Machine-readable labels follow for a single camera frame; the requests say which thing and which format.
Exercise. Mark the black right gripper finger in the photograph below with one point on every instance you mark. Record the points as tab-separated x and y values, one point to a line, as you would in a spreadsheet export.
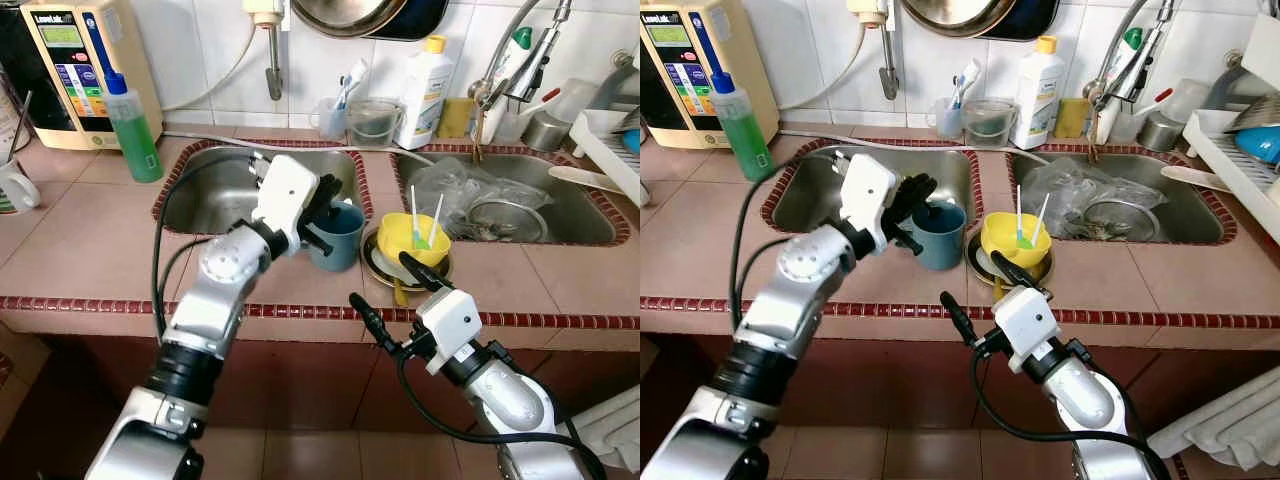
425	276
1015	274
963	320
375	322

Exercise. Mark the teal ceramic mug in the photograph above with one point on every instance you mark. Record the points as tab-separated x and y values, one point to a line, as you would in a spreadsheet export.
945	245
345	245

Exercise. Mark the yellow plastic bowl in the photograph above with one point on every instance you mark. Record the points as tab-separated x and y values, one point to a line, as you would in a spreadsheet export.
400	240
1000	238

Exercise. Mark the stainless steel bowl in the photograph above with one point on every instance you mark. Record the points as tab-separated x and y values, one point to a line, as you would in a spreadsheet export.
975	262
372	265

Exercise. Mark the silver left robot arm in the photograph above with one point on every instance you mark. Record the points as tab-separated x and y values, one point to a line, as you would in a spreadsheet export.
215	300
800	300

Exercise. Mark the chrome kitchen faucet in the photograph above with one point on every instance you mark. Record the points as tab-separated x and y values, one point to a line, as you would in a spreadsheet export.
530	60
1140	60

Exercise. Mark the yellow plastic spoon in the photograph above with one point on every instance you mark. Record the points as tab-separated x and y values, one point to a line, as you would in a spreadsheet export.
400	293

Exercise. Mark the white plastic spoon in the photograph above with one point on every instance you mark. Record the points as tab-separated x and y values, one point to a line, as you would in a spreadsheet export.
413	215
1040	218
434	218
1019	215

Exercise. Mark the clear toothbrush cup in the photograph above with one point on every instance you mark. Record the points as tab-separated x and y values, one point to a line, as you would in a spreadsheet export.
325	120
940	120

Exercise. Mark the clear plastic bag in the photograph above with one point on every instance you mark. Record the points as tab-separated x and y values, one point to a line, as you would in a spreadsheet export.
470	190
1080	190

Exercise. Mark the round steel strainer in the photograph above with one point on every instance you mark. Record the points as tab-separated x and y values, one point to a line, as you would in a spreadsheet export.
1148	225
537	225

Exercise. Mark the white detergent bottle yellow cap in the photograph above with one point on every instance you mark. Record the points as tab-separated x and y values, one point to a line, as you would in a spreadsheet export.
422	100
1037	100

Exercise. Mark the flat yellow scouring pad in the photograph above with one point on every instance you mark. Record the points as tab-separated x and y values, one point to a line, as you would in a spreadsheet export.
455	118
1070	118

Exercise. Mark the cluttered steel sink basin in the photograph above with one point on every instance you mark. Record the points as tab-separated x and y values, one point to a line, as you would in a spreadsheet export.
575	215
1190	215

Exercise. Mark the white bottle green cap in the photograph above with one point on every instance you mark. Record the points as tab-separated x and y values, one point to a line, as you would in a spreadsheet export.
1112	122
498	122

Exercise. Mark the hanging steel pan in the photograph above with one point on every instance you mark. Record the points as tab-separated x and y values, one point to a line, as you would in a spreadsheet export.
960	15
350	15

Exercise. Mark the green liquid bottle blue cap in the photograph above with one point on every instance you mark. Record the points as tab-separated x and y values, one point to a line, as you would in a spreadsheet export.
135	140
745	140

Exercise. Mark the small steel cup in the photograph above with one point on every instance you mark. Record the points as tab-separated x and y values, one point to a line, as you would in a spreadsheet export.
545	135
1160	135

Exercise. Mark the white ribbed panel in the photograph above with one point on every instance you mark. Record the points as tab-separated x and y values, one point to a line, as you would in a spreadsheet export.
610	430
1220	415

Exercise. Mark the white dish rack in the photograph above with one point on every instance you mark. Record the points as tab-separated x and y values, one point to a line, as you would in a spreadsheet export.
1230	175
600	150

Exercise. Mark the beige water ionizer appliance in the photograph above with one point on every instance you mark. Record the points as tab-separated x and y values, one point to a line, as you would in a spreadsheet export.
70	80
680	80

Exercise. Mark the blue bowl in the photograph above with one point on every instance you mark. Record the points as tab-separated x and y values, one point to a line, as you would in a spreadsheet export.
1260	145

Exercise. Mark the white printed mug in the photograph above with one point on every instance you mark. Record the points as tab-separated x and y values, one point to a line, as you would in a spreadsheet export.
15	185

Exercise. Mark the steel spoon in mug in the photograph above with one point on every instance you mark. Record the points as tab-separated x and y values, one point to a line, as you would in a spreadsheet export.
20	125

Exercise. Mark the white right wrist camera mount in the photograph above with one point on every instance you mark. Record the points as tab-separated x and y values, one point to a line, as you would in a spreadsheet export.
448	320
1025	320

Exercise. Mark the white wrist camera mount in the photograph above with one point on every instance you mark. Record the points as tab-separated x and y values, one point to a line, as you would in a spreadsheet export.
448	320
1025	320
868	195
285	195

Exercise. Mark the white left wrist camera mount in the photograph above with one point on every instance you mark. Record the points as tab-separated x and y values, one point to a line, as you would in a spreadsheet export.
868	195
285	195

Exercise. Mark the grey wall tap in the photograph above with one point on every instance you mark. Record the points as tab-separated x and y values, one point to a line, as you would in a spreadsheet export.
887	60
273	60

